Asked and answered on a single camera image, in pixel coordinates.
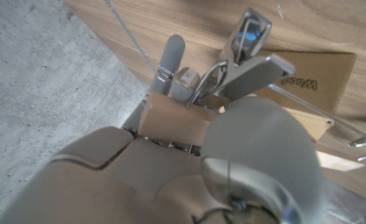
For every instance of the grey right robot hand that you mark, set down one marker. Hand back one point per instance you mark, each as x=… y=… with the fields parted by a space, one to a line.
x=139 y=186

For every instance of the brown cardboard box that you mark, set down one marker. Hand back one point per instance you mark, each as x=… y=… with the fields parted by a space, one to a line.
x=319 y=93

